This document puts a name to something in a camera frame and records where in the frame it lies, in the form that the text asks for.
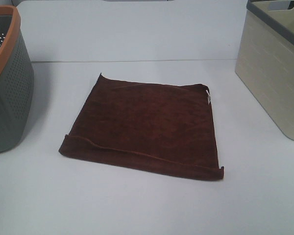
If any brown towel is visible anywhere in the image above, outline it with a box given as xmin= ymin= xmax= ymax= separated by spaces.
xmin=59 ymin=75 xmax=224 ymax=181

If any beige plastic bin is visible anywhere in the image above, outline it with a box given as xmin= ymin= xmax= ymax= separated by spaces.
xmin=235 ymin=0 xmax=294 ymax=140

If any grey perforated basket orange rim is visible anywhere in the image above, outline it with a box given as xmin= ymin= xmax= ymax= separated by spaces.
xmin=0 ymin=5 xmax=34 ymax=152

